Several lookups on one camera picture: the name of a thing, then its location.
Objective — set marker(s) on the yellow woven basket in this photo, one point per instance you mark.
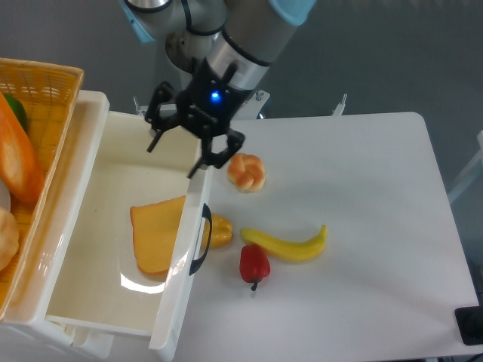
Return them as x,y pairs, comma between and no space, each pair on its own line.
48,93

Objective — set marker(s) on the red bell pepper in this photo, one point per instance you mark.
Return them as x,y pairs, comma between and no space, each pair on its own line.
254,265

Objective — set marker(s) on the yellow banana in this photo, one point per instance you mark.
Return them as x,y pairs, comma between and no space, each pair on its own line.
291,251

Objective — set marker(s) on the black device at edge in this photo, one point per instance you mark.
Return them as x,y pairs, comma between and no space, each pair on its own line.
469,322

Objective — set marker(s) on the black drawer handle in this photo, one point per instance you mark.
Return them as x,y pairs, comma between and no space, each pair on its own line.
197,262

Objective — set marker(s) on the white drawer cabinet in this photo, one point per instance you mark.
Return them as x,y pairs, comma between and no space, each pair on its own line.
26,333

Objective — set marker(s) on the white upper drawer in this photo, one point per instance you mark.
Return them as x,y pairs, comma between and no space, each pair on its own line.
100,286

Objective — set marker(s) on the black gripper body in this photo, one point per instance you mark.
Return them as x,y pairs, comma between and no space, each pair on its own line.
210,100

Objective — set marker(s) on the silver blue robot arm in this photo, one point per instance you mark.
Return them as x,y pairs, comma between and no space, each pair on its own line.
232,45

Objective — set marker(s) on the green pepper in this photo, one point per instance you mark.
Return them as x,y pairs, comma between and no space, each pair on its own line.
19,111

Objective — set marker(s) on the round bread bun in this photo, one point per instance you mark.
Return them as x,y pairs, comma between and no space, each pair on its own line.
10,234

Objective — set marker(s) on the orange baguette loaf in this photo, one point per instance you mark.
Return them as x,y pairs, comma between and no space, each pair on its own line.
21,170

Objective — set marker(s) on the knotted bread roll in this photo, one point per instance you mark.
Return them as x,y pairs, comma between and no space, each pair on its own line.
246,172

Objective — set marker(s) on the yellow bell pepper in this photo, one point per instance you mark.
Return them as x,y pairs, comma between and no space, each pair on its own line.
221,232

